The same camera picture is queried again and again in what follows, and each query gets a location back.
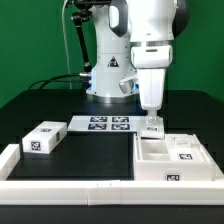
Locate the white cable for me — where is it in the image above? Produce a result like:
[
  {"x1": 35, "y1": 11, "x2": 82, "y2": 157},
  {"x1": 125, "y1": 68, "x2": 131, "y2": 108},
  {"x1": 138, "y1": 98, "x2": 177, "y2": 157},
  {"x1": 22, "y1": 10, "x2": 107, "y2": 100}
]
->
[{"x1": 61, "y1": 0, "x2": 74, "y2": 90}]

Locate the black cable bundle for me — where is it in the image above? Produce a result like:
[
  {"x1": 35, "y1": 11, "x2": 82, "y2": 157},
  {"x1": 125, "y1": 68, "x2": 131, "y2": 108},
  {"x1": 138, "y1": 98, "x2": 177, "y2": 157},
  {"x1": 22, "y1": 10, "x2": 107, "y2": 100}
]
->
[{"x1": 27, "y1": 72, "x2": 92, "y2": 91}]

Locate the white block with tags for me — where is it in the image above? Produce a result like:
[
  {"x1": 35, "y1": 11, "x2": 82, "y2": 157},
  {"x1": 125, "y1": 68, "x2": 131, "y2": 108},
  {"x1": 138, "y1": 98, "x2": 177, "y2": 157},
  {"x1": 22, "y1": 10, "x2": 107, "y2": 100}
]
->
[{"x1": 22, "y1": 121, "x2": 67, "y2": 154}]

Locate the white cabinet body box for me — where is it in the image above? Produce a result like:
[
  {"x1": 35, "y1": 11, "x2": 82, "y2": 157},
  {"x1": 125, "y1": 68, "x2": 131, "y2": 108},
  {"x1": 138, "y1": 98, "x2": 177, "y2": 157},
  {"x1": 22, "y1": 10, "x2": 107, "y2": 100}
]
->
[{"x1": 133, "y1": 134, "x2": 224, "y2": 181}]

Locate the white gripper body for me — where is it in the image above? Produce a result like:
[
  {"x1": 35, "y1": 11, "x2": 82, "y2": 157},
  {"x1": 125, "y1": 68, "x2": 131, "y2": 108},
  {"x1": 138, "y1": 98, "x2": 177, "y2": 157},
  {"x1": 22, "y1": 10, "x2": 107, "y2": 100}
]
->
[{"x1": 131, "y1": 45, "x2": 173, "y2": 111}]

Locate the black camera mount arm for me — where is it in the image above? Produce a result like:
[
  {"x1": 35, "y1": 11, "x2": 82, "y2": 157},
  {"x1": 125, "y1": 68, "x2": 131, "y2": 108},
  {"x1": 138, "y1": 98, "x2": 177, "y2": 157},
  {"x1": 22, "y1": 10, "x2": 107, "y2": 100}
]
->
[{"x1": 71, "y1": 0, "x2": 96, "y2": 72}]

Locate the white U-shaped fence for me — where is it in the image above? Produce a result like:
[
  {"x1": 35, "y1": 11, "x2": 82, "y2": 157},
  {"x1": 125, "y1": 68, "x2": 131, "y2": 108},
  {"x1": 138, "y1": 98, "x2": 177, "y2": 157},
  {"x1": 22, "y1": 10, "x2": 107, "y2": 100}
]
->
[{"x1": 0, "y1": 144, "x2": 224, "y2": 205}]

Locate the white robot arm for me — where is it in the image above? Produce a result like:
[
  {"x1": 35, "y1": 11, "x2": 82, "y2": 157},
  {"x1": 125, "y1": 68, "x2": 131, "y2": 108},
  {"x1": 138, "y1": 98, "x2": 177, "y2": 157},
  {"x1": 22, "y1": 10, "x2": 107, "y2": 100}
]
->
[{"x1": 87, "y1": 0, "x2": 189, "y2": 120}]

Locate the flat white panel with tags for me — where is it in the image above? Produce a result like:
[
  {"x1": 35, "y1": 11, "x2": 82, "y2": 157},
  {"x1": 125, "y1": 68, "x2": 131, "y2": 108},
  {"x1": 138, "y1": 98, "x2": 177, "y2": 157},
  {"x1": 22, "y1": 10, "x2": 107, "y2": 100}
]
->
[{"x1": 68, "y1": 116, "x2": 145, "y2": 132}]

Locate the white cabinet door with knob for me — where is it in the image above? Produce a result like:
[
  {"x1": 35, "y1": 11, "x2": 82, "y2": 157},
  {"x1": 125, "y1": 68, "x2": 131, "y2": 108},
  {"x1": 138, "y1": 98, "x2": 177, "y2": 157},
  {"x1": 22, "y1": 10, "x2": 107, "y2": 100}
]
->
[{"x1": 139, "y1": 116, "x2": 165, "y2": 139}]

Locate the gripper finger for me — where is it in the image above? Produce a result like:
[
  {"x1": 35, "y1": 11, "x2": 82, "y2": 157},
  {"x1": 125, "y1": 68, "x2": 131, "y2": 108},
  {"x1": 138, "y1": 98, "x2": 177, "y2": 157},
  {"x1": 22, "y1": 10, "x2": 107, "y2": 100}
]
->
[{"x1": 147, "y1": 109, "x2": 157, "y2": 122}]

